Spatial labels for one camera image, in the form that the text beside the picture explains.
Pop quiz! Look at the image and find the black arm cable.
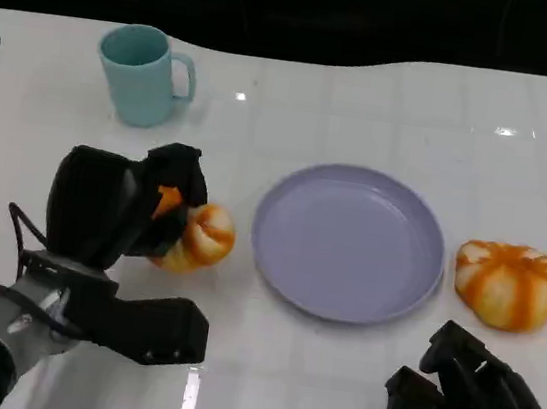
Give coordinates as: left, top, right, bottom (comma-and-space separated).
0, 200, 102, 342

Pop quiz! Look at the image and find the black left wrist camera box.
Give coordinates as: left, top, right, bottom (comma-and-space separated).
10, 247, 218, 374

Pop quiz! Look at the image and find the pale green mug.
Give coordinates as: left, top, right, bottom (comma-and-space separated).
87, 18, 204, 135

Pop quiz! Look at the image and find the orange and white toy bread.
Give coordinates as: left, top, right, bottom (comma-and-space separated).
142, 182, 244, 282
446, 236, 547, 337

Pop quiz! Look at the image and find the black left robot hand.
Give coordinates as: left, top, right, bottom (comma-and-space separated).
38, 126, 216, 286

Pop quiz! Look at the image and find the lilac plate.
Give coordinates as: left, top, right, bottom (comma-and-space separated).
240, 153, 457, 336

